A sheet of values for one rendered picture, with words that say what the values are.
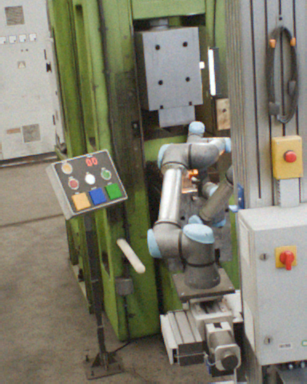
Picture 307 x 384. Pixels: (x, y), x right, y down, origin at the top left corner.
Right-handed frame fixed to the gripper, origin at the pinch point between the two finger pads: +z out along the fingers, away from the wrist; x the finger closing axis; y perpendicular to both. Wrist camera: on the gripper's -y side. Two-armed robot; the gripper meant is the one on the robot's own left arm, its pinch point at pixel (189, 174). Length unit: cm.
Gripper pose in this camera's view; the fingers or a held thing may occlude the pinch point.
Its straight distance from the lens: 362.2
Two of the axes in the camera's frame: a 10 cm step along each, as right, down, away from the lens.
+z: -0.5, 7.2, 6.9
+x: 9.6, -1.5, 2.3
